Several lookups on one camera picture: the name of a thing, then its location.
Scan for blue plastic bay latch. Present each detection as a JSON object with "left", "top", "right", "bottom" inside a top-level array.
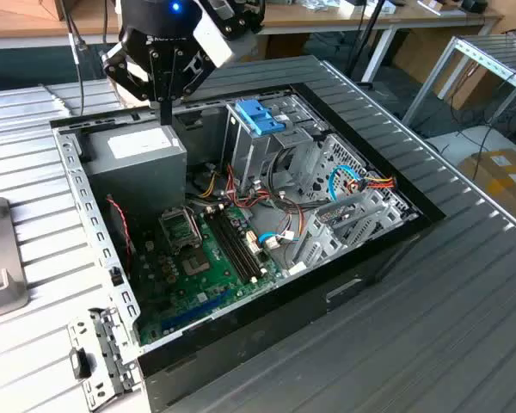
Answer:
[{"left": 235, "top": 99, "right": 285, "bottom": 135}]

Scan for grey power supply unit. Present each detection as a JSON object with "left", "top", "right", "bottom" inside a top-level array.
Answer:
[{"left": 80, "top": 124, "right": 188, "bottom": 212}]

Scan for cardboard box white labels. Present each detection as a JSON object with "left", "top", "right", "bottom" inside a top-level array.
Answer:
[{"left": 457, "top": 147, "right": 516, "bottom": 225}]

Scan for blue disk data wire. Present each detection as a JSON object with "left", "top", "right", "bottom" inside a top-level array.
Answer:
[{"left": 328, "top": 164, "right": 366, "bottom": 202}]

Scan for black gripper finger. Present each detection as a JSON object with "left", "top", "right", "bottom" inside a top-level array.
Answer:
[
  {"left": 167, "top": 47, "right": 214, "bottom": 126},
  {"left": 101, "top": 41, "right": 168, "bottom": 126}
]

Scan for silver disk bay cage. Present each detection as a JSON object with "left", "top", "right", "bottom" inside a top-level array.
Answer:
[{"left": 283, "top": 133, "right": 419, "bottom": 279}]

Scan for metal socket cover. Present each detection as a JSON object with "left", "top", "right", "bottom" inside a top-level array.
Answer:
[{"left": 157, "top": 206, "right": 200, "bottom": 255}]

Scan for grey parts rack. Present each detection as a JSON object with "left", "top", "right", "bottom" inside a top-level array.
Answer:
[{"left": 0, "top": 190, "right": 30, "bottom": 323}]

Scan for brown cardboard panel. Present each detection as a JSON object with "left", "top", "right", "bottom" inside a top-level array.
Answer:
[{"left": 393, "top": 25, "right": 498, "bottom": 111}]

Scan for black RAM slot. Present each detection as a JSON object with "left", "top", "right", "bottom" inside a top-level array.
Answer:
[
  {"left": 210, "top": 209, "right": 256, "bottom": 283},
  {"left": 205, "top": 210, "right": 250, "bottom": 285},
  {"left": 221, "top": 206, "right": 267, "bottom": 276},
  {"left": 216, "top": 207, "right": 261, "bottom": 280}
]

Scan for blue expansion slot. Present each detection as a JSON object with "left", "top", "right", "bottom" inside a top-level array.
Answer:
[{"left": 160, "top": 288, "right": 232, "bottom": 333}]

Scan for thin black cable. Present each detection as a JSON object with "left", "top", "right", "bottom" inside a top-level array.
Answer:
[{"left": 101, "top": 0, "right": 111, "bottom": 49}]

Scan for black cable silver connector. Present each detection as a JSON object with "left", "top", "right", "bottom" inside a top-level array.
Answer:
[{"left": 64, "top": 0, "right": 89, "bottom": 118}]

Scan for black camera bracket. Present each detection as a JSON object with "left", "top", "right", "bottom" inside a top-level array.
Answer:
[{"left": 197, "top": 0, "right": 267, "bottom": 36}]

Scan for silver optical drive cage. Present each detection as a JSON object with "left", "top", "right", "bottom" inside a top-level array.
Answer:
[{"left": 222, "top": 94, "right": 328, "bottom": 203}]

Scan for silver hinged slot bracket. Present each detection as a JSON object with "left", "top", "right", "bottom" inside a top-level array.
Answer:
[{"left": 66, "top": 305, "right": 141, "bottom": 410}]

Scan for CPU socket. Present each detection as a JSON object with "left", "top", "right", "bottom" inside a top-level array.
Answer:
[{"left": 179, "top": 250, "right": 211, "bottom": 279}]

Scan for red orange wire bundle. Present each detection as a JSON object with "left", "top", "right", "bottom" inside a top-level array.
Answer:
[{"left": 223, "top": 162, "right": 306, "bottom": 242}]

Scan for multicoloured disk power wire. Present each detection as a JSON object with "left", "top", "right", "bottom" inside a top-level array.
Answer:
[{"left": 356, "top": 172, "right": 398, "bottom": 194}]

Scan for green motherboard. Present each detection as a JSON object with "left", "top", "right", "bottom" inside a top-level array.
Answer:
[{"left": 131, "top": 204, "right": 285, "bottom": 348}]

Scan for red black twisted wire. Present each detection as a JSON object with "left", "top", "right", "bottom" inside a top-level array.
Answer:
[{"left": 106, "top": 194, "right": 135, "bottom": 276}]

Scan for black open PC case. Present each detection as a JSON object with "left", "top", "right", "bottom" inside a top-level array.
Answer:
[{"left": 49, "top": 81, "right": 446, "bottom": 413}]

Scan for short light blue wire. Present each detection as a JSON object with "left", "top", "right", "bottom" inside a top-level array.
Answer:
[{"left": 256, "top": 231, "right": 301, "bottom": 251}]

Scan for yellow black wire bundle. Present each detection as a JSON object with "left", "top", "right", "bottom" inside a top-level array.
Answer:
[{"left": 196, "top": 169, "right": 221, "bottom": 200}]

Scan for wooden desk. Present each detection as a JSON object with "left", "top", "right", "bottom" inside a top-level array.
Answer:
[{"left": 0, "top": 0, "right": 505, "bottom": 85}]

